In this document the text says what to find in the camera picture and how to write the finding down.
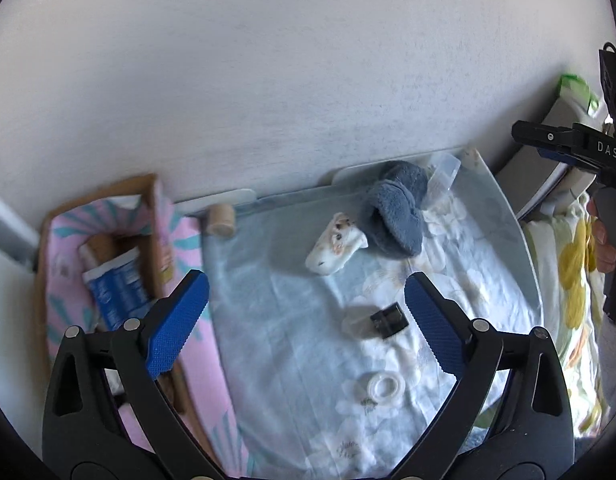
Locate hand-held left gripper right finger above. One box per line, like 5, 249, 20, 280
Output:
390, 271, 574, 480

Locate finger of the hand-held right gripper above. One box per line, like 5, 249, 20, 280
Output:
511, 120, 589, 162
536, 147, 596, 172

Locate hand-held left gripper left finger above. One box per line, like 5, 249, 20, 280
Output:
42, 269, 223, 480

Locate blue tissue pack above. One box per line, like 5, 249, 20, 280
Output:
82, 250, 156, 333

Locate pink printed cardboard box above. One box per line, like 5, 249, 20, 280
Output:
35, 174, 249, 478

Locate person's right hand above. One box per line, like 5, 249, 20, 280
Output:
586, 197, 616, 273

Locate small black box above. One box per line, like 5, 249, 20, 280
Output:
370, 301, 411, 341

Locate green packet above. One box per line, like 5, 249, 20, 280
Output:
558, 74, 600, 117

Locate clear tape roll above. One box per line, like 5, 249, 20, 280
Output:
358, 371, 406, 406

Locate yellow floral blanket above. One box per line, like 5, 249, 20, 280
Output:
523, 192, 614, 436

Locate clear plastic box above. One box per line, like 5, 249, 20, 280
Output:
422, 154, 463, 211

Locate blue floral cloth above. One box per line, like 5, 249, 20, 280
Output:
203, 152, 544, 478

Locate beige tape roll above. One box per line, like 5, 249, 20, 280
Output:
204, 203, 237, 237

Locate grey fuzzy sock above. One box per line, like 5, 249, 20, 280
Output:
363, 160, 429, 258

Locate white patterned sock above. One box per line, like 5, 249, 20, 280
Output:
305, 211, 369, 277

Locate white curved wall trim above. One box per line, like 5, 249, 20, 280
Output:
0, 185, 43, 271

